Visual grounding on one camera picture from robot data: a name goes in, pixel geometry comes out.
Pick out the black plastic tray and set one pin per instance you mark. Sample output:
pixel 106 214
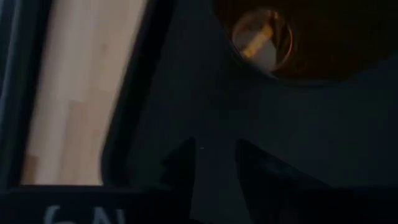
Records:
pixel 217 109

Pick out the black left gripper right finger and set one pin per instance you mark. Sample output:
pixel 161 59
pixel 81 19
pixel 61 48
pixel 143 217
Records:
pixel 267 186

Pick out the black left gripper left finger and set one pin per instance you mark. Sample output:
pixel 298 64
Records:
pixel 182 180

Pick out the black aluminium table frame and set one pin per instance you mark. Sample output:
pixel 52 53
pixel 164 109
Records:
pixel 18 93

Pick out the amber glass cup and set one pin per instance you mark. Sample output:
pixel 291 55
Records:
pixel 326 37

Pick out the black plate with white lettering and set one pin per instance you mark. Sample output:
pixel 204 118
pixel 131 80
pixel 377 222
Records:
pixel 77 205

